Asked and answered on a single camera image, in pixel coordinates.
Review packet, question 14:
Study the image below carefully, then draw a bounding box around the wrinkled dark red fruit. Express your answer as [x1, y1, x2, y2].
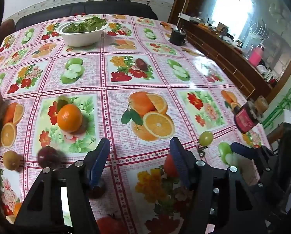
[87, 179, 106, 199]

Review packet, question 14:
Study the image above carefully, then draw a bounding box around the wooden sideboard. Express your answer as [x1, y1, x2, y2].
[177, 12, 282, 103]

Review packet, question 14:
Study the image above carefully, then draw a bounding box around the brown longan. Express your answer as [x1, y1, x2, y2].
[2, 150, 21, 171]

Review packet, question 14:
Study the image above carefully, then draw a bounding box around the small dark red plum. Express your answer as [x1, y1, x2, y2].
[135, 58, 148, 72]

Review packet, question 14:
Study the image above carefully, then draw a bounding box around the pink container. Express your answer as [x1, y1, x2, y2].
[248, 46, 264, 65]

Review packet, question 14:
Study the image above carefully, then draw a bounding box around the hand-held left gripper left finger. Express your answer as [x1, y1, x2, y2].
[13, 138, 111, 234]

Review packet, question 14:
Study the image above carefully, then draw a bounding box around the green leafy lettuce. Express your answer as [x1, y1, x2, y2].
[63, 16, 107, 33]

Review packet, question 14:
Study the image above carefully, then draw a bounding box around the green grape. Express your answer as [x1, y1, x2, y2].
[199, 131, 214, 146]

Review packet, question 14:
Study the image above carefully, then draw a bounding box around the small black container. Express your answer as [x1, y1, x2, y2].
[169, 28, 187, 46]

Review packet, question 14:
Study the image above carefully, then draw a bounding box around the flat white box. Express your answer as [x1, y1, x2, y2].
[178, 12, 197, 21]

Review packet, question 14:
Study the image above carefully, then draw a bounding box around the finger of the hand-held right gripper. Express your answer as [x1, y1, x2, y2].
[231, 142, 278, 171]

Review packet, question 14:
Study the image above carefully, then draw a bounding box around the fruit print tablecloth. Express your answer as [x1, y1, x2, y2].
[0, 13, 275, 234]

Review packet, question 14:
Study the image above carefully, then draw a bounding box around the dark red labelled jar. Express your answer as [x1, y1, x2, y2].
[234, 101, 263, 134]

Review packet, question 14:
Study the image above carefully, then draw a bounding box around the brown lidded jar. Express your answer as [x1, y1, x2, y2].
[254, 96, 269, 114]

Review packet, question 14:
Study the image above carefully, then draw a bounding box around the orange with green leaf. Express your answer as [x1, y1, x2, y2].
[56, 96, 83, 133]

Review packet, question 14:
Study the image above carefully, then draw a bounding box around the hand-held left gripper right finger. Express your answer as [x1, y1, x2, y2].
[169, 137, 268, 234]

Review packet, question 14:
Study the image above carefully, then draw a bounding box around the white bowl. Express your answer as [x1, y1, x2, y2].
[56, 21, 109, 47]

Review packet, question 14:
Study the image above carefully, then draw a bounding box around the black leather sofa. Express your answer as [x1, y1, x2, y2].
[15, 1, 159, 31]

